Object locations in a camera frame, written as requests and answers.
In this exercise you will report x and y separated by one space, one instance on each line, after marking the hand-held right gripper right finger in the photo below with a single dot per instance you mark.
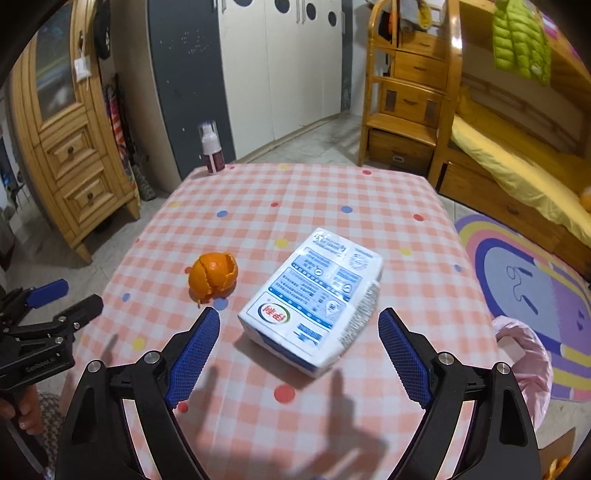
406 357

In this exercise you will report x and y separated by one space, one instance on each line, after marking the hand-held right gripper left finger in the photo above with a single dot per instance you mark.
191 357

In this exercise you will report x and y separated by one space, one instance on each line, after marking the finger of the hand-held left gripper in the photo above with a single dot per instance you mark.
46 290
76 314

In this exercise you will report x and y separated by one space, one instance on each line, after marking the orange peel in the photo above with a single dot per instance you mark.
213 277

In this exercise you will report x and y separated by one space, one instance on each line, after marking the white tissue pack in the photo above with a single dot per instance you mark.
314 300

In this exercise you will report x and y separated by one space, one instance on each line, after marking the pink trash bag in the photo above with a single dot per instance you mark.
526 364

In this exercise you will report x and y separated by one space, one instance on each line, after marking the person's left hand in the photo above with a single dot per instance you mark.
21 417

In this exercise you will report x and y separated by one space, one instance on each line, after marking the rainbow oval rug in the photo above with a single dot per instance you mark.
531 295

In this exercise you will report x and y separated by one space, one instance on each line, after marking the wooden glass-door cabinet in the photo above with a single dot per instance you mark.
69 152

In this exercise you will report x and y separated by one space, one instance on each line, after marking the pink checkered tablecloth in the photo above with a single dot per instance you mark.
286 212

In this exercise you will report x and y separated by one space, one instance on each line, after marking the colourful folded umbrella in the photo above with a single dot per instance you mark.
121 129

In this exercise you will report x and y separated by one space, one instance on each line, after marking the cardboard box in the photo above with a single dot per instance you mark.
556 454

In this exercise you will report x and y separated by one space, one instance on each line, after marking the purple spray bottle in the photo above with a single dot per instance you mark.
212 152

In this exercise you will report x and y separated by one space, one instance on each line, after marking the yellow bedsheet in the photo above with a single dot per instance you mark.
508 161

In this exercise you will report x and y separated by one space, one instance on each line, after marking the white hanging tag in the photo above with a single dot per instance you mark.
82 68

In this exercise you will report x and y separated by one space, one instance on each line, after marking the orange plush toy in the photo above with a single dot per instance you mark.
586 198

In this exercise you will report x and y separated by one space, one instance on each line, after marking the wooden stair drawers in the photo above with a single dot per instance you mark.
411 106

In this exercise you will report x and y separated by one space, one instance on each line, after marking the black hanging bag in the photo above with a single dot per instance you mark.
101 32

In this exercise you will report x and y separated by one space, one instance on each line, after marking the white and grey wardrobe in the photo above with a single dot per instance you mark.
258 83

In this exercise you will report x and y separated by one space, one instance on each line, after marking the wooden bunk bed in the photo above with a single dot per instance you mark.
572 115

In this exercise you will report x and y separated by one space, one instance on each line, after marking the green down jacket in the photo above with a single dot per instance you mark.
519 41

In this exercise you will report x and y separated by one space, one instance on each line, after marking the grey and yellow clothes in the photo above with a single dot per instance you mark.
420 14

